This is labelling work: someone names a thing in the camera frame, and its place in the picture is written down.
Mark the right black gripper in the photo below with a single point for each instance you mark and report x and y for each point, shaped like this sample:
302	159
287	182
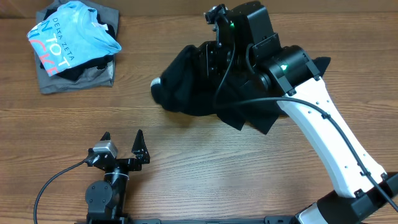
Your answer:
209	65

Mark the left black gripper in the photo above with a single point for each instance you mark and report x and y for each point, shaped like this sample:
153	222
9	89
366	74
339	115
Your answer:
142	155

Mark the black t-shirt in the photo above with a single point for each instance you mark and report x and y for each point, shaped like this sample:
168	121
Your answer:
247	90

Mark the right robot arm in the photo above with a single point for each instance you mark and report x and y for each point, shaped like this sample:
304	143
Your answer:
361	186

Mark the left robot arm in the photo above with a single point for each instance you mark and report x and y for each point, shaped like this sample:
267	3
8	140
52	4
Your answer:
105	198

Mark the folded black garment in stack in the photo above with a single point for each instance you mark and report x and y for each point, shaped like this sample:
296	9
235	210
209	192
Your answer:
74	73

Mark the light blue printed t-shirt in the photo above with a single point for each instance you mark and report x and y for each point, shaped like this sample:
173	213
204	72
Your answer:
71	36

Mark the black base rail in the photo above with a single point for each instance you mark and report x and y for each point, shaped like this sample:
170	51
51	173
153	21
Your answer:
283	219

